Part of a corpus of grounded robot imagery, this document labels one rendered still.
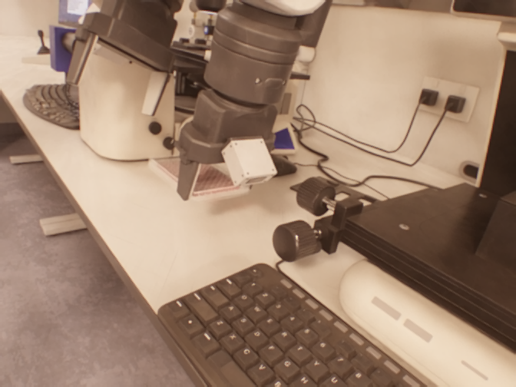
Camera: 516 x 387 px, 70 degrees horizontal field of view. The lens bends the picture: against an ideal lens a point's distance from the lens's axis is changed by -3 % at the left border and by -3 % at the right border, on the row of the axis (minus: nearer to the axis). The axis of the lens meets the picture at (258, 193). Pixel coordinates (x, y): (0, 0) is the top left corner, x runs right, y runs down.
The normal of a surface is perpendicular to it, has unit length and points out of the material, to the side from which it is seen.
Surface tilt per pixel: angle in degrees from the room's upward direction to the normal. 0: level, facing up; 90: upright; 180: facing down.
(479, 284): 0
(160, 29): 83
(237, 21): 50
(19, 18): 90
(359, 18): 90
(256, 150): 42
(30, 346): 0
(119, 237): 0
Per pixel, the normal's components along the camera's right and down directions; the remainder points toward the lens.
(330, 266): 0.15, -0.91
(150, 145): 0.62, 0.39
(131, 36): 0.76, 0.26
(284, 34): 0.55, -0.15
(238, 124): 0.58, 0.58
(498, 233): -0.76, 0.14
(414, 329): -0.51, -0.44
